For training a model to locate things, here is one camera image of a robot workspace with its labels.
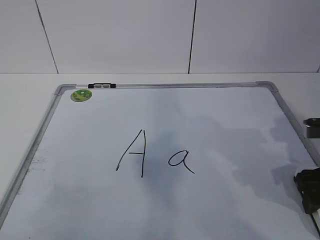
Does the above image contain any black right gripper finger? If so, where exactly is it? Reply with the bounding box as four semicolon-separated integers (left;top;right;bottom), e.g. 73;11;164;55
293;167;320;215

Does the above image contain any round green magnet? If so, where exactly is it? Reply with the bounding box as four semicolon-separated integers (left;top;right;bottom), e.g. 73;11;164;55
70;89;93;103

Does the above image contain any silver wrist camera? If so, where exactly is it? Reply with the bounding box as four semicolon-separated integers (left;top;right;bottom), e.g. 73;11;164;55
303;118;320;139

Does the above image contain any white board with grey frame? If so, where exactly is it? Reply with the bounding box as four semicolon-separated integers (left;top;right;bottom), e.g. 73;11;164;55
0;81;320;240

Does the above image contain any black and grey frame clip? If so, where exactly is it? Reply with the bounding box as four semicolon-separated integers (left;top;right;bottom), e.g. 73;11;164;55
87;83;117;89

